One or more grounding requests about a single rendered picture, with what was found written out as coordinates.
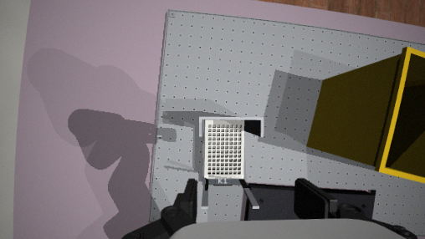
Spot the yellow open-top bin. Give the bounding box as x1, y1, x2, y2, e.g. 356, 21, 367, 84
306, 47, 425, 183

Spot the white well plate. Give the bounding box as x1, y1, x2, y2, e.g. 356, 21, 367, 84
204, 119, 244, 179

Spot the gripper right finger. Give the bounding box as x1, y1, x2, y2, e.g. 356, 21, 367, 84
294, 178, 417, 239

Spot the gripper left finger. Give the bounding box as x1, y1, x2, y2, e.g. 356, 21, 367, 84
121, 179, 197, 239

